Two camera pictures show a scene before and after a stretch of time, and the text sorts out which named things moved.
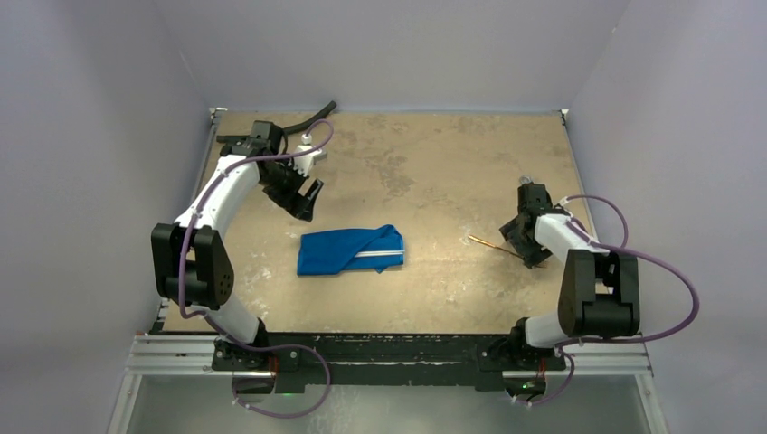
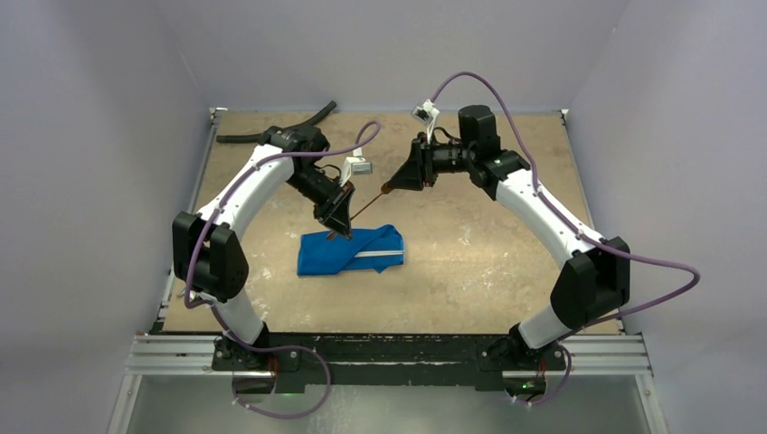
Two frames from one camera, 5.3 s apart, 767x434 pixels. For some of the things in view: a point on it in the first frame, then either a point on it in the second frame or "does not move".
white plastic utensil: x=379 y=253 does not move
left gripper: x=293 y=202 to x=335 y=212
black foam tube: x=234 y=138 does not move
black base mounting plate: x=392 y=362 does not move
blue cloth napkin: x=331 y=250 does not move
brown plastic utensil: x=495 y=247 to x=385 y=189
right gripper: x=522 y=238 to x=424 y=162
